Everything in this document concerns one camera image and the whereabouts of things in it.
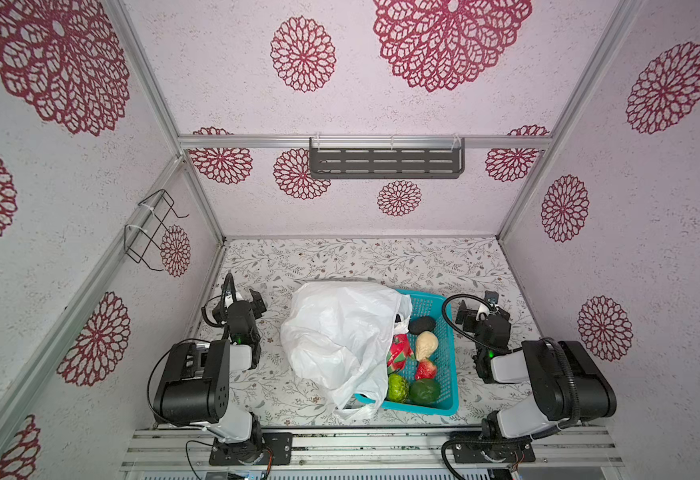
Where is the beige pear fruit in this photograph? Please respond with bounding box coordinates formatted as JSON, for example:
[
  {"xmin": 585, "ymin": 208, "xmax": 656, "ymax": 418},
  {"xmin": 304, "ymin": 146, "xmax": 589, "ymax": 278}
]
[{"xmin": 415, "ymin": 331, "xmax": 439, "ymax": 362}]

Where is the red dragon fruit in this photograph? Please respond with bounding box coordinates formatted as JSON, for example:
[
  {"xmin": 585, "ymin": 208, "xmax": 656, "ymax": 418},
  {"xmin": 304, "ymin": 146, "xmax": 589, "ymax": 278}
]
[{"xmin": 387, "ymin": 334, "xmax": 413, "ymax": 374}]

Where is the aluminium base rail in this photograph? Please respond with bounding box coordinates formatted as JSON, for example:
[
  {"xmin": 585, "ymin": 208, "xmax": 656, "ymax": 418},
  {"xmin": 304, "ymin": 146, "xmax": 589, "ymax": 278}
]
[{"xmin": 119, "ymin": 426, "xmax": 624, "ymax": 479}]

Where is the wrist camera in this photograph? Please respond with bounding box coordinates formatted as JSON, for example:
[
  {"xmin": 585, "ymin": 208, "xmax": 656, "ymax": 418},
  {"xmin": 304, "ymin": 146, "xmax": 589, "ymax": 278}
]
[
  {"xmin": 477, "ymin": 290, "xmax": 500, "ymax": 321},
  {"xmin": 221, "ymin": 272, "xmax": 242, "ymax": 307}
]

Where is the teal plastic basket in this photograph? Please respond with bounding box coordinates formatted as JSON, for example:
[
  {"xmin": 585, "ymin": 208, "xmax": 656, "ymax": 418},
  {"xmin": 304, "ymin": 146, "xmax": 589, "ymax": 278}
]
[{"xmin": 381, "ymin": 290, "xmax": 459, "ymax": 417}]

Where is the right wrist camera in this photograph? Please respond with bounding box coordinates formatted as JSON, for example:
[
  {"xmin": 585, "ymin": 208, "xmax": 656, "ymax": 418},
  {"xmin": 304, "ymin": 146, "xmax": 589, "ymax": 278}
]
[{"xmin": 477, "ymin": 290, "xmax": 500, "ymax": 321}]

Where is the light green custard apple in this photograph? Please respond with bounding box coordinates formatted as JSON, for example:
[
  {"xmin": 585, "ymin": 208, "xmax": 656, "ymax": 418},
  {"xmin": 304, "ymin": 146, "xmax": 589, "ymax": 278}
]
[{"xmin": 386, "ymin": 373, "xmax": 410, "ymax": 403}]

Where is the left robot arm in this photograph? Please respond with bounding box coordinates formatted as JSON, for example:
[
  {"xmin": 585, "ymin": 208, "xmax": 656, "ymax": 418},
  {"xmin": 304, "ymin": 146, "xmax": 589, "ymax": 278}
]
[{"xmin": 147, "ymin": 290, "xmax": 267, "ymax": 465}]

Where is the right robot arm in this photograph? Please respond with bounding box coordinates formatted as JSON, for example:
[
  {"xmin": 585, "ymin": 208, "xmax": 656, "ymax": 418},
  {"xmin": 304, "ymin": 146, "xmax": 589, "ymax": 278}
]
[{"xmin": 441, "ymin": 294, "xmax": 617, "ymax": 465}]

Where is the dark green round fruit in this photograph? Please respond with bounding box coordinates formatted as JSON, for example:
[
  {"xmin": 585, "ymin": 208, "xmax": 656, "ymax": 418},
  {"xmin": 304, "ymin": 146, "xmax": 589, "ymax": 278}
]
[{"xmin": 408, "ymin": 379, "xmax": 441, "ymax": 406}]

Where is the dark avocado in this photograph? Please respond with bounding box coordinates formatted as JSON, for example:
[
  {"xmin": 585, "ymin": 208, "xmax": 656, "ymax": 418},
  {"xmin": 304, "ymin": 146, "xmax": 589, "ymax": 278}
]
[{"xmin": 408, "ymin": 316, "xmax": 437, "ymax": 335}]

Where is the red strawberry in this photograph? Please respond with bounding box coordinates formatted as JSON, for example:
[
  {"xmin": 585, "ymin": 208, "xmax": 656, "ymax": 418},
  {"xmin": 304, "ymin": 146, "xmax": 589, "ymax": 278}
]
[{"xmin": 415, "ymin": 359, "xmax": 438, "ymax": 381}]

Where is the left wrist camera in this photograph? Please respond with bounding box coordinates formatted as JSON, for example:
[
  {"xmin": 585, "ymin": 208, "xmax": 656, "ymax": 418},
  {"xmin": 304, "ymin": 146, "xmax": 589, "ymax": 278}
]
[{"xmin": 221, "ymin": 272, "xmax": 242, "ymax": 307}]

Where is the grey wall shelf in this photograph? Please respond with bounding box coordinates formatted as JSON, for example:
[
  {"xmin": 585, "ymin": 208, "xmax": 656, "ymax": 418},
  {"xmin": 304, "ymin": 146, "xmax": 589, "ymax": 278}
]
[{"xmin": 308, "ymin": 137, "xmax": 466, "ymax": 180}]

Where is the white plastic bag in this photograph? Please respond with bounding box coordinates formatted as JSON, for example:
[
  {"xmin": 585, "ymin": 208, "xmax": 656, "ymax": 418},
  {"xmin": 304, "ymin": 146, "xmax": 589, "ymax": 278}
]
[{"xmin": 280, "ymin": 280, "xmax": 413, "ymax": 422}]

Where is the black wire rack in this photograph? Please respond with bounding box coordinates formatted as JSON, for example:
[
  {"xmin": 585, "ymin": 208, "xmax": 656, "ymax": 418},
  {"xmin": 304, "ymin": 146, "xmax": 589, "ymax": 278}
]
[{"xmin": 122, "ymin": 189, "xmax": 192, "ymax": 278}]

